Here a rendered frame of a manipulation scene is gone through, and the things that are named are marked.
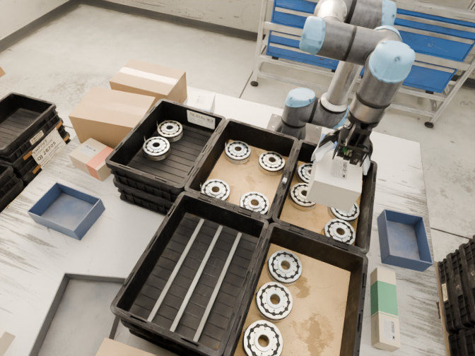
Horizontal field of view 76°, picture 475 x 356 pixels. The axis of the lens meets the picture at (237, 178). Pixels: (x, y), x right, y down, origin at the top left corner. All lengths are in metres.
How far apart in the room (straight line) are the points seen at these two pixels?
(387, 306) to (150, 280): 0.74
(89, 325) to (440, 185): 2.47
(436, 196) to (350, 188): 1.91
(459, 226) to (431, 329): 1.44
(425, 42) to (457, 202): 1.22
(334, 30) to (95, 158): 1.02
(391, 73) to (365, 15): 0.48
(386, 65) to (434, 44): 2.27
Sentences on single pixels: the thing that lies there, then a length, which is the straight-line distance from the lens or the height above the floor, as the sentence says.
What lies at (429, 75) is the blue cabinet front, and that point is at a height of 0.45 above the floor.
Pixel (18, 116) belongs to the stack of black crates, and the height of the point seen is 0.49.
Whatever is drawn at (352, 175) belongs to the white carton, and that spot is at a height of 1.14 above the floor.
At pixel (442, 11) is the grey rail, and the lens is 2.82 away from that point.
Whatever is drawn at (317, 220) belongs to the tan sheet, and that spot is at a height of 0.83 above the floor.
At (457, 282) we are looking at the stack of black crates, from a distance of 1.96.
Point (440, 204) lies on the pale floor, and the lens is 2.67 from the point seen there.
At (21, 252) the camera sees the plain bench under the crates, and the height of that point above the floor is 0.70.
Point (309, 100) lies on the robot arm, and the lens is 1.35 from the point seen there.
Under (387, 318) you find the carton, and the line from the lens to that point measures 1.14.
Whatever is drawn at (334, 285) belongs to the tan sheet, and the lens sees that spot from 1.02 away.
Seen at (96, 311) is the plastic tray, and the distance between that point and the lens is 1.13.
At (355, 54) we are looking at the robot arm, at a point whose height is 1.41.
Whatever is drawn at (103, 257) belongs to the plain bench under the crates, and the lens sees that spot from 1.20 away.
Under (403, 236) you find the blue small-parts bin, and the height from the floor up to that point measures 0.70.
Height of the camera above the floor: 1.73
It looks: 50 degrees down
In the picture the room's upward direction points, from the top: 6 degrees clockwise
